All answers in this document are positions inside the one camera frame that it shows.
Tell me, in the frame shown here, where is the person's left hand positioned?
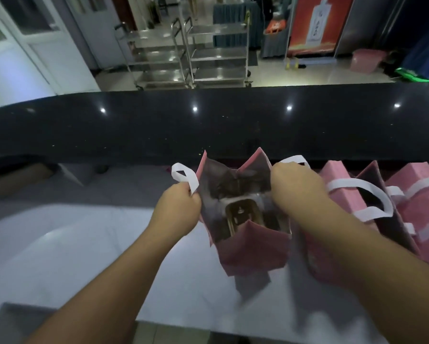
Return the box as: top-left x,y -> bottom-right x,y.
148,182 -> 203,245

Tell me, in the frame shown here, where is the person's right hand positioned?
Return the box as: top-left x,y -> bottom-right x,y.
270,161 -> 330,227

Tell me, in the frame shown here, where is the pink paper bag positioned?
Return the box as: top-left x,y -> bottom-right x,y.
171,146 -> 310,278
307,160 -> 421,283
385,161 -> 429,273

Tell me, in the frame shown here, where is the person's right forearm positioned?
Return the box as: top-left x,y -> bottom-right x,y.
293,193 -> 429,344

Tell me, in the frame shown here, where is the person's left forearm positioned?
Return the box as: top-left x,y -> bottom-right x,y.
22,222 -> 186,344

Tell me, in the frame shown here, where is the black glossy counter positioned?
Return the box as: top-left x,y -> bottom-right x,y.
0,82 -> 429,172

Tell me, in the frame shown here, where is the stainless steel cart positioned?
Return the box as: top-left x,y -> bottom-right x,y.
184,10 -> 254,88
115,17 -> 192,91

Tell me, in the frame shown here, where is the grey skirted table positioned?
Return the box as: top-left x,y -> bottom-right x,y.
261,30 -> 290,60

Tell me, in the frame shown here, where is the pink plastic basin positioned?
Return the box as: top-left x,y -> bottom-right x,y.
350,49 -> 387,73

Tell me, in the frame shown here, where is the brown cardboard box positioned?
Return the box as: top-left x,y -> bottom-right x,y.
0,162 -> 56,197

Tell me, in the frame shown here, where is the red banner stand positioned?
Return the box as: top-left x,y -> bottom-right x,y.
286,0 -> 355,58

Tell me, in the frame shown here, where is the green plastic item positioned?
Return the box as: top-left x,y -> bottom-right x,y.
393,67 -> 429,84

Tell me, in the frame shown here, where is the blue skirted table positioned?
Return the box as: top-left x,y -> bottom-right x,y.
212,3 -> 265,49

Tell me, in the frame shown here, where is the dark blue curtain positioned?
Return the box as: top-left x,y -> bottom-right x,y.
402,0 -> 429,81

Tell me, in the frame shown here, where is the white double door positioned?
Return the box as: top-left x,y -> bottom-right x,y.
0,0 -> 100,108

